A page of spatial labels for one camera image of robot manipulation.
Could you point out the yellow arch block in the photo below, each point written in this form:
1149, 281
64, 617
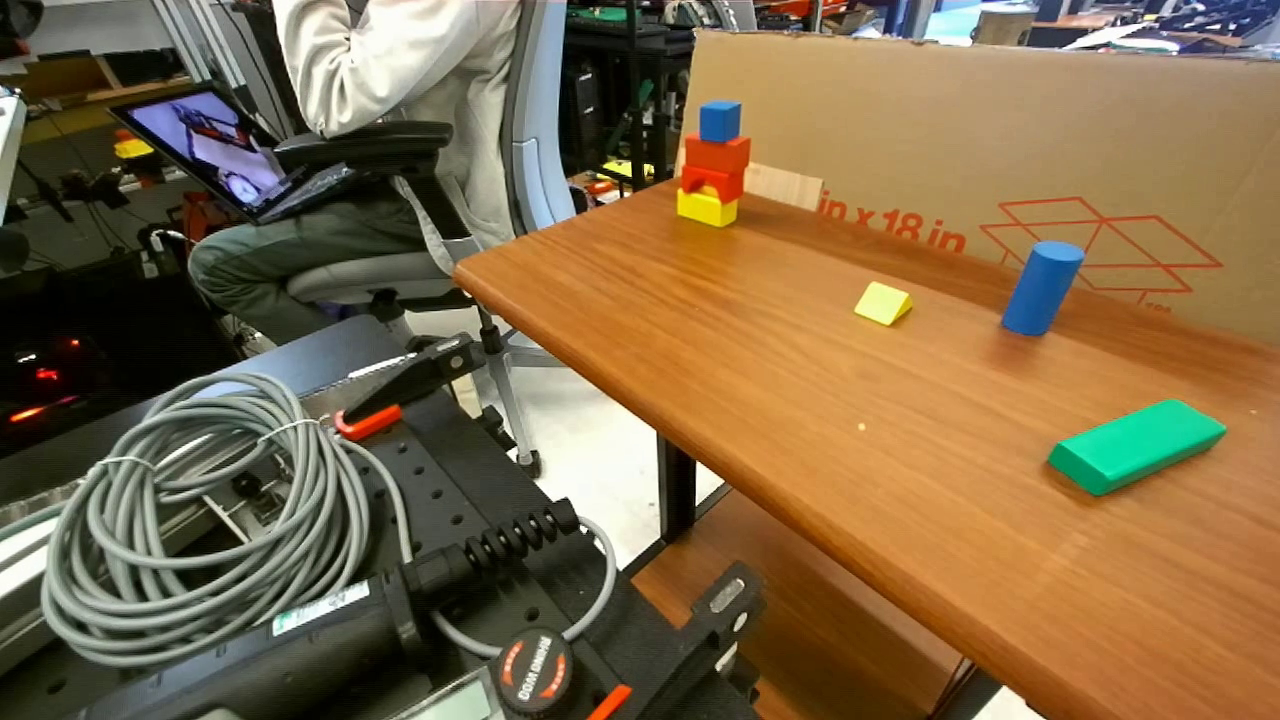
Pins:
705, 211

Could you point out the red arch block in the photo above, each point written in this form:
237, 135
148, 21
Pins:
724, 186

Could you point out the red rectangular block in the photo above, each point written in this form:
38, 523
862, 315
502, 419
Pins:
720, 152

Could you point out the yellow wedge block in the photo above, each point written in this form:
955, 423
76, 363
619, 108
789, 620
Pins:
883, 305

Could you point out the blue cube block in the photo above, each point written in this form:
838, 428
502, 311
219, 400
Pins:
720, 120

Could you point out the blue cylinder block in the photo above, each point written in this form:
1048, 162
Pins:
1041, 286

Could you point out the green rectangular block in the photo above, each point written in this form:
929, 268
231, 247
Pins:
1134, 443

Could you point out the black table leg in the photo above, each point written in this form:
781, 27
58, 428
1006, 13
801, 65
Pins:
676, 495

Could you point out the grey office chair with person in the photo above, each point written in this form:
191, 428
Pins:
542, 105

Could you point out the black equipment rack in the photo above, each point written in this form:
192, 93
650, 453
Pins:
602, 81

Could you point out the black red round knob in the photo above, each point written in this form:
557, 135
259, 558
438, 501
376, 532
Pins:
532, 674

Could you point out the large cardboard box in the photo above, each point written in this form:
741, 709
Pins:
935, 120

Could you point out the seated person in cream hoodie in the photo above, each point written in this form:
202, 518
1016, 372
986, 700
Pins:
386, 65

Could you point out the tablet with lit screen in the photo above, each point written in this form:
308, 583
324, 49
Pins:
215, 143

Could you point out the dark equipment with red lights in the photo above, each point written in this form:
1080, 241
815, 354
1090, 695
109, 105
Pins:
82, 363

